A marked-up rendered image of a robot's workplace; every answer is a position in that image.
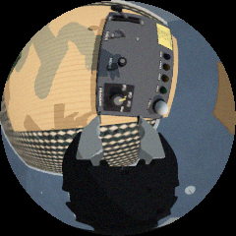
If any grey control console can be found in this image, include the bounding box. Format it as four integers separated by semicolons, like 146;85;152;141
95;4;174;120

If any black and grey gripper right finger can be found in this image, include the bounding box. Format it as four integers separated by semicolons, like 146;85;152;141
138;115;179;187

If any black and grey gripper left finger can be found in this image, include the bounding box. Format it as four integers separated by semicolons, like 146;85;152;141
62;114;104;192

